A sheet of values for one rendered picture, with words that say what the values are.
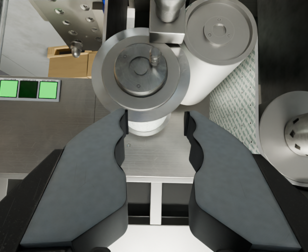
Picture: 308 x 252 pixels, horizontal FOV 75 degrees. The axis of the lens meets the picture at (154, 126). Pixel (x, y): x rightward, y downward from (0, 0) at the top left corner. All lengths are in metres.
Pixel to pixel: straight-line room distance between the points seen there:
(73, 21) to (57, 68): 2.41
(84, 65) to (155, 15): 2.52
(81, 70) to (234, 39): 2.54
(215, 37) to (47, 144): 0.54
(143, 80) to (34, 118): 0.49
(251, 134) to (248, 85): 0.08
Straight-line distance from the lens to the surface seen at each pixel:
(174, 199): 0.72
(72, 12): 0.60
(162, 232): 0.67
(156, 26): 0.31
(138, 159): 0.62
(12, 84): 0.77
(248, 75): 0.38
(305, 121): 0.34
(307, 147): 0.34
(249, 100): 0.37
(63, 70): 2.96
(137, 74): 0.29
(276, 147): 0.35
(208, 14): 0.38
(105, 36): 0.36
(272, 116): 0.36
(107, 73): 0.31
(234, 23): 0.38
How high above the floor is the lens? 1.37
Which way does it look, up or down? 7 degrees down
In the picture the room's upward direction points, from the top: 178 degrees counter-clockwise
